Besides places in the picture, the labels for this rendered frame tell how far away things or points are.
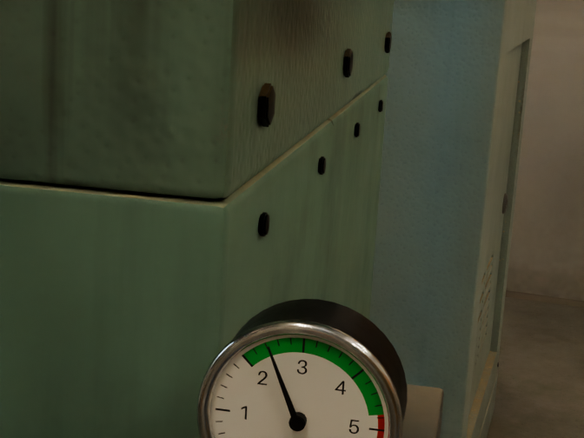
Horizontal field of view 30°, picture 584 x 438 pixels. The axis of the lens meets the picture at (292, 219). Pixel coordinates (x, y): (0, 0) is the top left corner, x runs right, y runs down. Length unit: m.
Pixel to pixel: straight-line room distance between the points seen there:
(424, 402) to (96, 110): 0.18
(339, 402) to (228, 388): 0.03
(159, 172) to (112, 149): 0.02
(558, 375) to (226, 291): 2.00
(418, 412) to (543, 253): 2.43
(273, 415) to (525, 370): 2.05
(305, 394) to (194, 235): 0.09
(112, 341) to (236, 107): 0.10
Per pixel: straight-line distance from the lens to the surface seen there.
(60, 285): 0.41
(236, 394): 0.33
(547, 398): 2.24
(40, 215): 0.41
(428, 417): 0.45
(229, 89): 0.38
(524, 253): 2.88
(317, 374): 0.33
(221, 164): 0.38
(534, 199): 2.85
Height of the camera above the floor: 0.79
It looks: 13 degrees down
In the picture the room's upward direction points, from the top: 3 degrees clockwise
